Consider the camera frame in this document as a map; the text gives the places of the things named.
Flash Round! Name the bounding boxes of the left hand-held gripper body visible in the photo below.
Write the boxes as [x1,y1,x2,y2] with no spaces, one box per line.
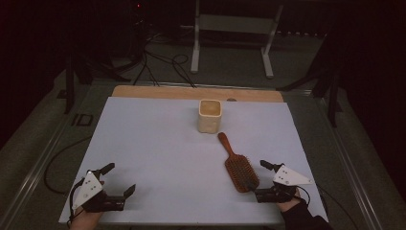
[71,170,126,214]

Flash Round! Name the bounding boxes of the white metal stand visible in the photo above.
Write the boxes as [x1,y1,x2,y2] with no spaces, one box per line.
[190,0,284,80]

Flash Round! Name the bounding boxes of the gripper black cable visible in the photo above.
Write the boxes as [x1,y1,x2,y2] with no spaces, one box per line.
[296,184,330,219]
[66,177,86,228]

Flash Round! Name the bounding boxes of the brown wooden paddle hairbrush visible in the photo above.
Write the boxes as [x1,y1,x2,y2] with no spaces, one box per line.
[217,131,260,194]

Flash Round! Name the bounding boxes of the black cable beside table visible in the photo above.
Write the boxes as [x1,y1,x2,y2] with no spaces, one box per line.
[43,136,94,196]

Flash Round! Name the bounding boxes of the metal floor rail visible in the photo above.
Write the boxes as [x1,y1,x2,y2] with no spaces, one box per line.
[314,95,386,230]
[0,83,94,230]

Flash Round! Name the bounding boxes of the black floor cables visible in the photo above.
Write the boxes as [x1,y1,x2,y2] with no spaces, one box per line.
[132,32,197,89]

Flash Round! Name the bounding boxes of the black tripod stand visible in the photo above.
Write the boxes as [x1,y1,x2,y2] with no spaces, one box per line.
[56,52,95,115]
[277,28,344,128]

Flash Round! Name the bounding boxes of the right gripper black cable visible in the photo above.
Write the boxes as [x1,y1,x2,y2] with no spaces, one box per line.
[296,184,330,219]

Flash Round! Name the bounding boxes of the person's right hand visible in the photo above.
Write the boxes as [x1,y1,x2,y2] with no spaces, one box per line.
[277,187,304,214]

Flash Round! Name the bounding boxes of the cream square cup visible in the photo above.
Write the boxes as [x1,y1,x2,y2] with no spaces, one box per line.
[197,99,223,135]

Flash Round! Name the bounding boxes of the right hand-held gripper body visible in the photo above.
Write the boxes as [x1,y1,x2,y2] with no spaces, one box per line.
[255,164,314,204]

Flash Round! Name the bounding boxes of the white table cover sheet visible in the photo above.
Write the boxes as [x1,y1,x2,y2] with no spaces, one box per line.
[58,96,329,226]

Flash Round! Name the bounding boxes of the person's left hand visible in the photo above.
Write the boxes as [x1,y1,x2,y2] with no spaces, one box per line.
[69,205,103,230]

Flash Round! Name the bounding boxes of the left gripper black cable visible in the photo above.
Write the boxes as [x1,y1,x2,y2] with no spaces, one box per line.
[66,177,86,228]

